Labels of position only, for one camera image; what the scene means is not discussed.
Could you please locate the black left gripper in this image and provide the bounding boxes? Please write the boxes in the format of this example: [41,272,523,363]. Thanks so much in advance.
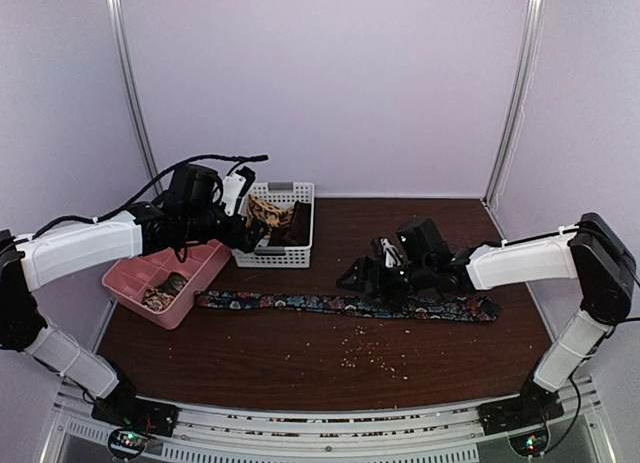
[183,205,268,253]

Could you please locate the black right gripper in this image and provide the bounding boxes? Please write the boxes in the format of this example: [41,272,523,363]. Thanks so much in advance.
[337,255,434,311]

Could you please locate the navy floral patterned tie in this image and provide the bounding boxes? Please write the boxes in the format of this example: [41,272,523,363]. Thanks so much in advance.
[194,290,502,323]

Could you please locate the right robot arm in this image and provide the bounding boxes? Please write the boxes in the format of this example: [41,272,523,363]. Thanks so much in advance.
[336,213,639,425]

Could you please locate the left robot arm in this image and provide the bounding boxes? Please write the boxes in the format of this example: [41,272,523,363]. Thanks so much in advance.
[1,154,267,427]

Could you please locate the rolled ties in tray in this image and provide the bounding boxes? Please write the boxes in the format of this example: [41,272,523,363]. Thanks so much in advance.
[142,272,188,312]

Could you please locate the yellow floral tie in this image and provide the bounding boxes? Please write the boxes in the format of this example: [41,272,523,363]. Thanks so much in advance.
[246,195,294,239]

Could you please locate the dark brown red floral tie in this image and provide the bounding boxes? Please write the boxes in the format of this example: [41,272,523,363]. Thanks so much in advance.
[268,202,312,247]

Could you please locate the white perforated plastic basket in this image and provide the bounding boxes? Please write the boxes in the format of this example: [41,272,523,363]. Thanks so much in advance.
[232,182,315,268]

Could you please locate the pink divided organizer tray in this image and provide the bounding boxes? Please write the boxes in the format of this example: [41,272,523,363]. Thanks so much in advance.
[102,241,231,330]

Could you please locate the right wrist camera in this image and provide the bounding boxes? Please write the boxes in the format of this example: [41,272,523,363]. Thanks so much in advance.
[371,237,404,268]

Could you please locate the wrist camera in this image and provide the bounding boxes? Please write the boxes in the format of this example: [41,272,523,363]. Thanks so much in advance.
[371,237,404,268]
[221,166,256,217]

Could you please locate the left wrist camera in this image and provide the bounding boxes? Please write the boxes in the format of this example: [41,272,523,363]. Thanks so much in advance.
[221,166,256,217]

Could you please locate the aluminium front rail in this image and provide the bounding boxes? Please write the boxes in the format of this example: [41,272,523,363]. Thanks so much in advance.
[39,375,616,463]

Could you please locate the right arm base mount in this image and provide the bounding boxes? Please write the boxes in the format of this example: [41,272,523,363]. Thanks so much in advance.
[477,393,564,436]

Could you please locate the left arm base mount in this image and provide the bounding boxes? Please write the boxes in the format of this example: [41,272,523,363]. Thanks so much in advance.
[90,394,179,437]

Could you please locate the left aluminium frame post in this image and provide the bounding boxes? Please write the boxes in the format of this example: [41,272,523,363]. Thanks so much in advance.
[106,0,159,180]

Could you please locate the aluminium frame post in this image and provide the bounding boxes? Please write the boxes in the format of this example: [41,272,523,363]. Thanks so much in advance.
[484,0,545,211]
[106,0,159,180]

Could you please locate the right aluminium frame post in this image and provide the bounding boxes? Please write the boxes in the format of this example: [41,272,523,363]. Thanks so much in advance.
[484,0,545,211]

